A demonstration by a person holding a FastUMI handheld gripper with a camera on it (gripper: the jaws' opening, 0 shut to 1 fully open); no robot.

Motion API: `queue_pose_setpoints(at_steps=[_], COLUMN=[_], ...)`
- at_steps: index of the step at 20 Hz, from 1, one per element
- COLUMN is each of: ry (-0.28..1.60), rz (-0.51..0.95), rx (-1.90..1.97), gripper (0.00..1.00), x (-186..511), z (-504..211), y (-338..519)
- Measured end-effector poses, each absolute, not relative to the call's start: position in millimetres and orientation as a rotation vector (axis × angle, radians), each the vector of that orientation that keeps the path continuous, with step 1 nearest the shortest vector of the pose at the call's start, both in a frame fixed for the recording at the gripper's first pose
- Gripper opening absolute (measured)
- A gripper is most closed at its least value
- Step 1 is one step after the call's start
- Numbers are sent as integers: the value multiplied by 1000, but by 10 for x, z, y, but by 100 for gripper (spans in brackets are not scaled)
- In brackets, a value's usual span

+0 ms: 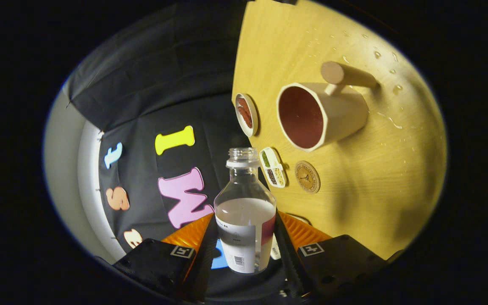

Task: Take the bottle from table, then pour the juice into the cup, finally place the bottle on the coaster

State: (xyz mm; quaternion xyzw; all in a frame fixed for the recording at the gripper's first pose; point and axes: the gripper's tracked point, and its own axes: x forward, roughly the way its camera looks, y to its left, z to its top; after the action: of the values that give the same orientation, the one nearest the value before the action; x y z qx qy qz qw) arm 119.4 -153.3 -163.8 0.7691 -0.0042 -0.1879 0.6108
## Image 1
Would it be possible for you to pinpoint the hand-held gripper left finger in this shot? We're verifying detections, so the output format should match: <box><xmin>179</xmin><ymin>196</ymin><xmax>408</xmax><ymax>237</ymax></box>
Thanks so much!
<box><xmin>113</xmin><ymin>213</ymin><xmax>219</xmax><ymax>303</ymax></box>

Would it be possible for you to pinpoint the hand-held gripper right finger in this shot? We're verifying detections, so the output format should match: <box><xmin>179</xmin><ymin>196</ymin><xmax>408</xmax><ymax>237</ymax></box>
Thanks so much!
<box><xmin>273</xmin><ymin>211</ymin><xmax>391</xmax><ymax>299</ymax></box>

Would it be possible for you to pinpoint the clear juice bottle white label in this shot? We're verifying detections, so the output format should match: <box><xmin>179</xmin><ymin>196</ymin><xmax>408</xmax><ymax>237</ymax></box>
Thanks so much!
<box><xmin>213</xmin><ymin>147</ymin><xmax>277</xmax><ymax>274</ymax></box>

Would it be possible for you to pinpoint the round brown coaster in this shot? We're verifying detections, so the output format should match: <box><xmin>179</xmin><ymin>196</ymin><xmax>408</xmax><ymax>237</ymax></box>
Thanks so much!
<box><xmin>294</xmin><ymin>160</ymin><xmax>321</xmax><ymax>194</ymax></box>

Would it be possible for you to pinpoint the beige cup with wooden handle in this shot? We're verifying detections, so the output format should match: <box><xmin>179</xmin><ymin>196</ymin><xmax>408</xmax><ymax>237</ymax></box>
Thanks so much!
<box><xmin>276</xmin><ymin>61</ymin><xmax>381</xmax><ymax>152</ymax></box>

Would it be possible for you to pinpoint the white divided dish with seeds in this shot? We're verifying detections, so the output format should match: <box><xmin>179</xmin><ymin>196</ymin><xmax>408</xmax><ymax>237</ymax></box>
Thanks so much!
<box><xmin>259</xmin><ymin>147</ymin><xmax>287</xmax><ymax>189</ymax></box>

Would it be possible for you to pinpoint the wooden table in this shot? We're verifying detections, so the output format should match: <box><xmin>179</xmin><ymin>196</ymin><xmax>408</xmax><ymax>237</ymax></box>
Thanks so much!
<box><xmin>231</xmin><ymin>0</ymin><xmax>447</xmax><ymax>260</ymax></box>

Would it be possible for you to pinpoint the white round plate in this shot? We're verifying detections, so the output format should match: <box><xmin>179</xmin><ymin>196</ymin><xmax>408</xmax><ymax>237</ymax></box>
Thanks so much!
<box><xmin>234</xmin><ymin>93</ymin><xmax>259</xmax><ymax>137</ymax></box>

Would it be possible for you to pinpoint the black backdrop cloth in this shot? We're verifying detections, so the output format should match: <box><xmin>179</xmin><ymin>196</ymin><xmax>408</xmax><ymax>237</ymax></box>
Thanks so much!
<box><xmin>64</xmin><ymin>0</ymin><xmax>283</xmax><ymax>263</ymax></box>

